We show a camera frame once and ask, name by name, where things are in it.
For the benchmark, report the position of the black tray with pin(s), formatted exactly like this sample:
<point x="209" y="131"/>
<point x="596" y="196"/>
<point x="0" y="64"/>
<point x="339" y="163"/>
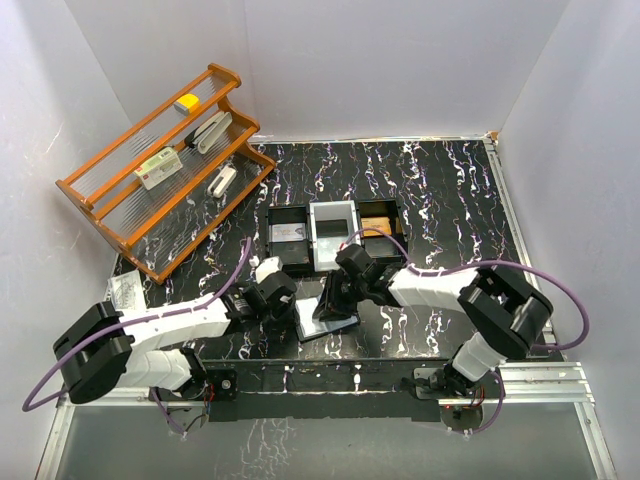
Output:
<point x="387" y="248"/>
<point x="296" y="257"/>

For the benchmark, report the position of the orange wooden shelf rack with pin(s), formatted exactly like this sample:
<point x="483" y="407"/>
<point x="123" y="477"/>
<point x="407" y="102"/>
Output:
<point x="155" y="193"/>

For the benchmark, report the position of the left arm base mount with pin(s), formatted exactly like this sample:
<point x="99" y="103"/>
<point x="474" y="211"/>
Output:
<point x="208" y="386"/>

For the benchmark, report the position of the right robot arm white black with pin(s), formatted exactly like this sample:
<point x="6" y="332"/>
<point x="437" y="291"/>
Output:
<point x="508" y="313"/>

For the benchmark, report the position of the left black tray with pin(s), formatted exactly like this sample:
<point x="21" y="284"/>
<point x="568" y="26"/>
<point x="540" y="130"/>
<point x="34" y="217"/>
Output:
<point x="296" y="257"/>

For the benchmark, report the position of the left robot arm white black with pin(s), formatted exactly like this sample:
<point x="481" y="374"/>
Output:
<point x="108" y="348"/>

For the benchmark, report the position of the yellow white small box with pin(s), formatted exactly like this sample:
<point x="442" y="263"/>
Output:
<point x="187" y="103"/>

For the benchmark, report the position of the orange card in right tray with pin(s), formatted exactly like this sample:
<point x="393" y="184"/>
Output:
<point x="376" y="226"/>

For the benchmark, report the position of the small white stapler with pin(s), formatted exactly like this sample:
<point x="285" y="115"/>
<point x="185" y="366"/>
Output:
<point x="221" y="182"/>

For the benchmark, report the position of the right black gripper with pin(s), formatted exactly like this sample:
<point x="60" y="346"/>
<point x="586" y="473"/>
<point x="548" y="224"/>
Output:
<point x="331" y="305"/>

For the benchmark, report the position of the silver card in left tray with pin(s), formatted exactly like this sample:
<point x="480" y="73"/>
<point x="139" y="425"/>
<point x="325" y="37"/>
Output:
<point x="289" y="232"/>

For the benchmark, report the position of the white printed paper sheet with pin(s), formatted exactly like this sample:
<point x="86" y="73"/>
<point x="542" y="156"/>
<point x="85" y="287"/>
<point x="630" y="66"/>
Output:
<point x="126" y="292"/>

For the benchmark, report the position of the white middle tray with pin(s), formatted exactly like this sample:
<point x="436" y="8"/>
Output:
<point x="331" y="225"/>

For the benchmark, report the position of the white green card box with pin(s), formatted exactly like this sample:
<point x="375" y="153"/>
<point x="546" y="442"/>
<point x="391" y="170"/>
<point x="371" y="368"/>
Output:
<point x="158" y="168"/>

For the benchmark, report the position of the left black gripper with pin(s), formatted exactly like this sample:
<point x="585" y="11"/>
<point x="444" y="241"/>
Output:
<point x="286" y="318"/>

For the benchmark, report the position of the black leather card holder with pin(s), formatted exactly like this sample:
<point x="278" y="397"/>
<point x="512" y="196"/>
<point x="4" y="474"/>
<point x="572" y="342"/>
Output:
<point x="308" y="328"/>

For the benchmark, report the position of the aluminium frame rail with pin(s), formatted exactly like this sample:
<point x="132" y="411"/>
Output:
<point x="343" y="419"/>

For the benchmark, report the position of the right black tray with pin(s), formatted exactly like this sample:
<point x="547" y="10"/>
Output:
<point x="387" y="248"/>

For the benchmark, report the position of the white black stapler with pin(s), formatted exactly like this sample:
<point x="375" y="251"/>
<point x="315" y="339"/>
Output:
<point x="204" y="137"/>

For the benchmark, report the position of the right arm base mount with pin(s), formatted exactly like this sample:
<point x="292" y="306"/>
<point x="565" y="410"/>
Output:
<point x="460" y="400"/>

